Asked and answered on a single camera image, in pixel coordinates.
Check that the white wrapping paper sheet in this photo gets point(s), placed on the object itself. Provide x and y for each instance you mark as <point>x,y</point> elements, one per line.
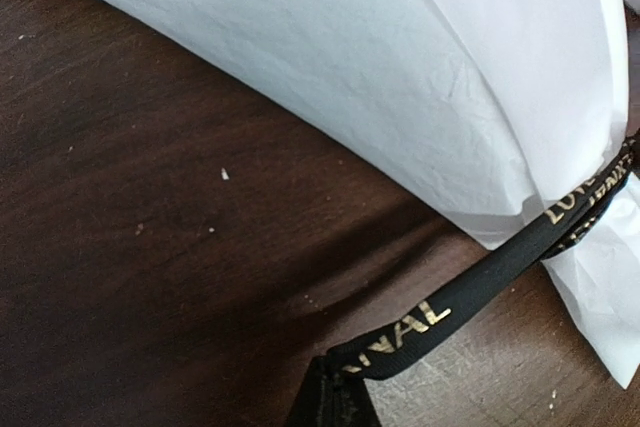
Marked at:
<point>508,117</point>

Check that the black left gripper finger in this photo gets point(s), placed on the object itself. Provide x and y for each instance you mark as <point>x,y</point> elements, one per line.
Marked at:
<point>327,399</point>

